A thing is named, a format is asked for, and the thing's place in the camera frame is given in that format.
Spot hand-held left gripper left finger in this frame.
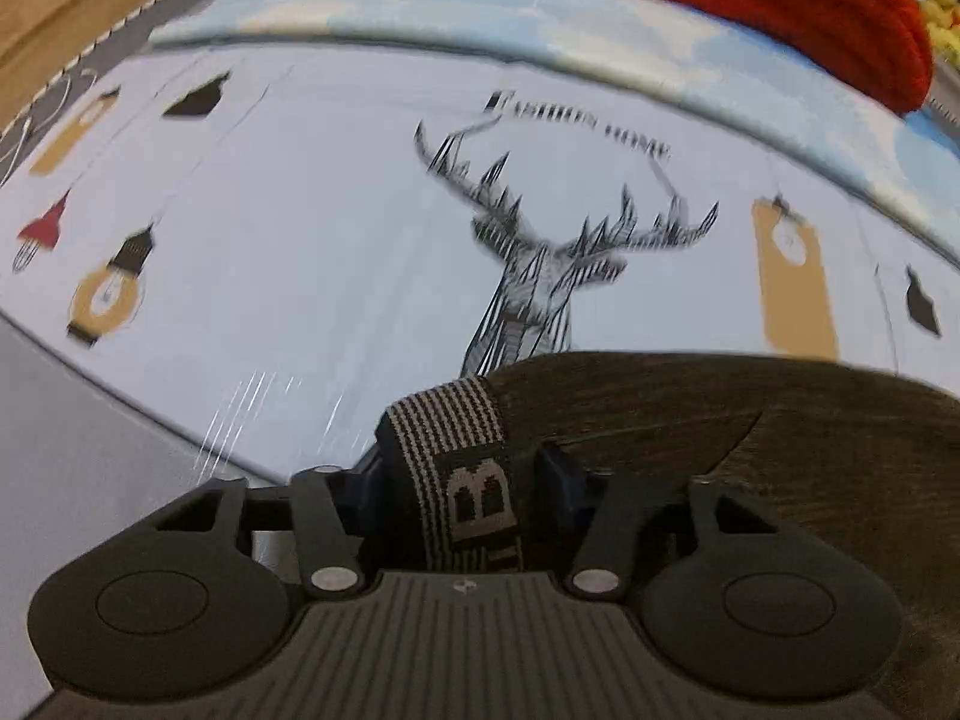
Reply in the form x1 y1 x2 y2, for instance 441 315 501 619
152 460 380 602

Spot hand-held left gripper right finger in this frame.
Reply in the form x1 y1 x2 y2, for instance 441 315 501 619
536 441 777 602

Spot dark olive corduroy pants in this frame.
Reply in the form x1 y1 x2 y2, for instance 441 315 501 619
373 349 960 720

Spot printed deer bedsheet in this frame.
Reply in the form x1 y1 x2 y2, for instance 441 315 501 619
150 0 960 271

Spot red knitted cloth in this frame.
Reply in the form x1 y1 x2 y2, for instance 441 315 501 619
577 0 935 117

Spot yellow plush item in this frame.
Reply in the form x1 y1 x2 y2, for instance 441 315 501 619
911 0 960 70

